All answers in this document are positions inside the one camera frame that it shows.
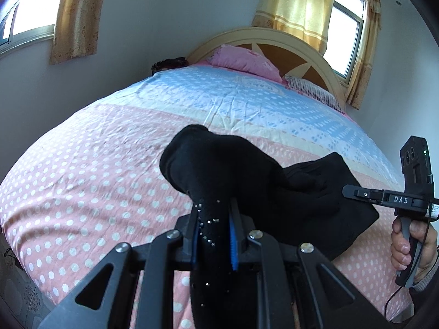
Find yellow patterned curtain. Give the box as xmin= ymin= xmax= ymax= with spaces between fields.
xmin=50 ymin=0 xmax=110 ymax=66

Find black pants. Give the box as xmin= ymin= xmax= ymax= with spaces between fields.
xmin=160 ymin=124 xmax=380 ymax=329

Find polka dot bed sheet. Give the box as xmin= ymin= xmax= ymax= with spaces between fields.
xmin=0 ymin=61 xmax=414 ymax=329

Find side wall window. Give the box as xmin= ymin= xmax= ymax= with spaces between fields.
xmin=0 ymin=0 xmax=56 ymax=53

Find cream wooden headboard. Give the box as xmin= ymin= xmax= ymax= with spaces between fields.
xmin=187 ymin=27 xmax=348 ymax=110

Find person's right hand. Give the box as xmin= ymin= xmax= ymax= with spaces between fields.
xmin=390 ymin=217 xmax=438 ymax=276

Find pink pillow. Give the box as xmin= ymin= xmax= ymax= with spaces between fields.
xmin=207 ymin=44 xmax=283 ymax=83

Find window behind headboard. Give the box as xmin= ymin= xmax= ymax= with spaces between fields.
xmin=322 ymin=0 xmax=367 ymax=79

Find black cable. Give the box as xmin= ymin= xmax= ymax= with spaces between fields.
xmin=383 ymin=209 xmax=439 ymax=322

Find wide yellow curtain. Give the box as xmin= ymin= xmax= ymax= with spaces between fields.
xmin=252 ymin=0 xmax=336 ymax=53

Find dark cloth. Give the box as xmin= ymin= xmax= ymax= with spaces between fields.
xmin=151 ymin=58 xmax=190 ymax=76

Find striped pillow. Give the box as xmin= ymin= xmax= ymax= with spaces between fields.
xmin=285 ymin=75 xmax=344 ymax=113

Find narrow yellow curtain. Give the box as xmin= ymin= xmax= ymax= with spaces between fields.
xmin=344 ymin=0 xmax=382 ymax=111

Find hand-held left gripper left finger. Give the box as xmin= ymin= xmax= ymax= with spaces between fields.
xmin=37 ymin=208 xmax=200 ymax=329

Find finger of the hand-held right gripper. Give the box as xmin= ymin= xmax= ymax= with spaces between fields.
xmin=342 ymin=184 xmax=385 ymax=206

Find person's right forearm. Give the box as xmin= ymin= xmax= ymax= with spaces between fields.
xmin=408 ymin=243 xmax=439 ymax=319

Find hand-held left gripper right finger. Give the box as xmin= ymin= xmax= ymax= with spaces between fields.
xmin=229 ymin=197 xmax=395 ymax=329

